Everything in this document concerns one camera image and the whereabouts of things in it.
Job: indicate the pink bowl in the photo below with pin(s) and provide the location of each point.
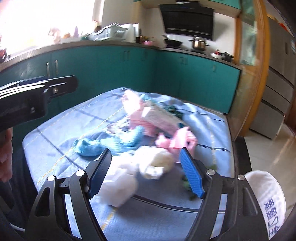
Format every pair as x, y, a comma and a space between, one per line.
148, 43

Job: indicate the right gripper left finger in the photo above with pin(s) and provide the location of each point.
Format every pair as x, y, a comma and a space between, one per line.
83, 186

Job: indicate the black small pot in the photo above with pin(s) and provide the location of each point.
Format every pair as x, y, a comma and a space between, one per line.
227, 57

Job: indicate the silver refrigerator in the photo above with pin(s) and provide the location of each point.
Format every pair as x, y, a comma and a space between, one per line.
280, 83

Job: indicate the pink wrapper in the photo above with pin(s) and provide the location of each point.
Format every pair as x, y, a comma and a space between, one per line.
183, 138

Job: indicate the teal lower cabinets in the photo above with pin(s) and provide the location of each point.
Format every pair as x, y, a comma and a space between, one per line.
103, 66

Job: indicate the pink plastic package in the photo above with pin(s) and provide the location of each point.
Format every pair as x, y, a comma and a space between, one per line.
134, 106

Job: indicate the white dish rack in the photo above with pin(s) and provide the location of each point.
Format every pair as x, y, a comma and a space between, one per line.
113, 32

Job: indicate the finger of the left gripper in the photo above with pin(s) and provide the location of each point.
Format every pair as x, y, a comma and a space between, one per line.
56, 87

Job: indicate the green vegetable leaf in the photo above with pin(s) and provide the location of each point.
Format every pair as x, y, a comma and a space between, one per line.
201, 180

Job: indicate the white bag lined trash bin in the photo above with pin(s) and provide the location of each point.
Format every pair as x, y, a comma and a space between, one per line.
270, 197

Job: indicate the wooden glass sliding door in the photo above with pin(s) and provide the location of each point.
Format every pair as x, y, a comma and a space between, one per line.
251, 54

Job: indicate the steel stock pot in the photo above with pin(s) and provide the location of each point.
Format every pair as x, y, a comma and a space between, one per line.
198, 44

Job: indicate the white bowl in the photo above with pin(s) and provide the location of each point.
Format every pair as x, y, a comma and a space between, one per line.
216, 55

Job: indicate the white tissue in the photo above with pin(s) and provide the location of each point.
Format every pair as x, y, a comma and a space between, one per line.
119, 184

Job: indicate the black wok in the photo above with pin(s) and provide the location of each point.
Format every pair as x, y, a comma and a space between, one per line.
170, 43

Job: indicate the dark green foil wrapper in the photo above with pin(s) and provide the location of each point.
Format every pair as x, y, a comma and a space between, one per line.
173, 110

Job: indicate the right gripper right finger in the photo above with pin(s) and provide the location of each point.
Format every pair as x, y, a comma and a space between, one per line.
204, 222

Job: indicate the person's left hand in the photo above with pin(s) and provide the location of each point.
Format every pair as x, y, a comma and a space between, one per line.
6, 157

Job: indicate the blue quilted cloth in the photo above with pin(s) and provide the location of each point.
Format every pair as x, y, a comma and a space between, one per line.
117, 144

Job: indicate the black range hood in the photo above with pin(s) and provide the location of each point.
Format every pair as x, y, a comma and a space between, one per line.
188, 18

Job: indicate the white medicine box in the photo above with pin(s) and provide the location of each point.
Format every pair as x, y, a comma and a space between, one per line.
161, 118

